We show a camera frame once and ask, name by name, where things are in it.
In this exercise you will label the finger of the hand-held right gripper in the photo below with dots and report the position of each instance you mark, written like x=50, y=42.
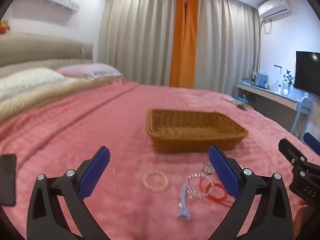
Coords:
x=312, y=142
x=291, y=152

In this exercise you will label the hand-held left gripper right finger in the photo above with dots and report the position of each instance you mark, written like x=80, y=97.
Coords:
x=223, y=170

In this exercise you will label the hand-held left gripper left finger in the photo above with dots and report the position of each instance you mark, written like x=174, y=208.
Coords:
x=93, y=175

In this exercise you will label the light blue hair clip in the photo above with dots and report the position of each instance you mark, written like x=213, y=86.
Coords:
x=182, y=211

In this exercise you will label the brown woven basket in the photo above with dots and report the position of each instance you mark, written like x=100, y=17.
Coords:
x=160, y=142

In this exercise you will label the person's right hand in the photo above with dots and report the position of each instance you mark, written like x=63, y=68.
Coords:
x=300, y=217

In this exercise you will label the light blue chair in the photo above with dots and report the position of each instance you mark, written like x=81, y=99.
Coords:
x=306, y=107

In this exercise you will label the white desk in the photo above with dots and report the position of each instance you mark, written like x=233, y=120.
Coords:
x=270, y=102

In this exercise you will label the pink blanket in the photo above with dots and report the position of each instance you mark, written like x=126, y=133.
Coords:
x=100, y=120

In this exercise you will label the white vase with flowers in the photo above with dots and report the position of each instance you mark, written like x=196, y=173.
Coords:
x=288, y=85

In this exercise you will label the pile of hair clips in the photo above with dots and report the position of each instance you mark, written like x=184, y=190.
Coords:
x=241, y=103

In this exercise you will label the black television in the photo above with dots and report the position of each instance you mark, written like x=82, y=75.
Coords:
x=308, y=72

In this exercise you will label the boxes on desk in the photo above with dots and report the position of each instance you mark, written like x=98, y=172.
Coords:
x=261, y=80

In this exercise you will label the white desk lamp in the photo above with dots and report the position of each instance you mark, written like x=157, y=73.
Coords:
x=279, y=67

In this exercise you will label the black phone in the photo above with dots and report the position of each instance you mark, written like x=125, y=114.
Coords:
x=7, y=180

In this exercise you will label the beige duvet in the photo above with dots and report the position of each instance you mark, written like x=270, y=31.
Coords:
x=50, y=95

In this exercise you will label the light purple pillow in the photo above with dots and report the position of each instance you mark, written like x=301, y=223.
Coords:
x=95, y=70

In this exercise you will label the white dotted pillow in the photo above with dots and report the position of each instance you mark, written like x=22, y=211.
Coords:
x=30, y=80

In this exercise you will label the grey curtain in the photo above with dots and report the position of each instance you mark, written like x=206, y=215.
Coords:
x=225, y=45
x=137, y=35

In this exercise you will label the beige padded headboard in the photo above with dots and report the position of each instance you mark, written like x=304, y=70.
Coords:
x=37, y=50

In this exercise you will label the orange curtain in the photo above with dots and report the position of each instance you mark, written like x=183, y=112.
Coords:
x=183, y=37

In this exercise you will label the white air conditioner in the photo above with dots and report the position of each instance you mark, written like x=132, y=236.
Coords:
x=273, y=7

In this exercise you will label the orange plush toy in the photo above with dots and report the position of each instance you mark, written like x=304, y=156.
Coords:
x=3, y=27

